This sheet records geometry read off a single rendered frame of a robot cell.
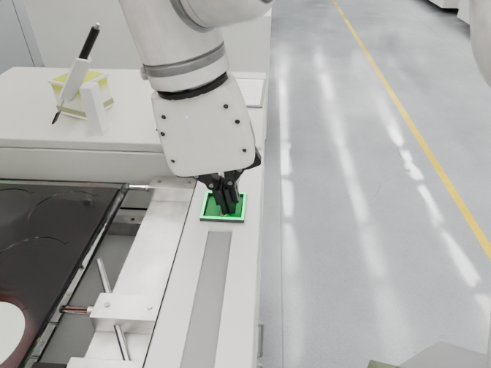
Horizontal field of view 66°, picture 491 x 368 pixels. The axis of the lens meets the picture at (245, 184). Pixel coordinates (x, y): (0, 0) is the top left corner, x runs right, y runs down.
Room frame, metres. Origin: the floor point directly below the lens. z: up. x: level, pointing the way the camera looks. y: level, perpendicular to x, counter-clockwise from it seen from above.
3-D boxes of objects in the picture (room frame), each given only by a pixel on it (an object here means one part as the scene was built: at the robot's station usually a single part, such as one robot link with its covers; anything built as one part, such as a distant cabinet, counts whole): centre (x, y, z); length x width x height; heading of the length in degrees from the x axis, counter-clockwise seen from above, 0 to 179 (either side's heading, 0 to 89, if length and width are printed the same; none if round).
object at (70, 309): (0.27, 0.20, 0.89); 0.05 x 0.01 x 0.01; 86
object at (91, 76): (0.66, 0.30, 1.00); 0.07 x 0.07 x 0.07; 65
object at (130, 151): (0.72, 0.27, 0.89); 0.62 x 0.35 x 0.14; 86
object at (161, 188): (0.51, 0.12, 0.89); 0.08 x 0.03 x 0.03; 86
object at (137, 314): (0.26, 0.14, 0.89); 0.08 x 0.03 x 0.03; 86
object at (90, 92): (0.58, 0.27, 1.03); 0.06 x 0.04 x 0.13; 86
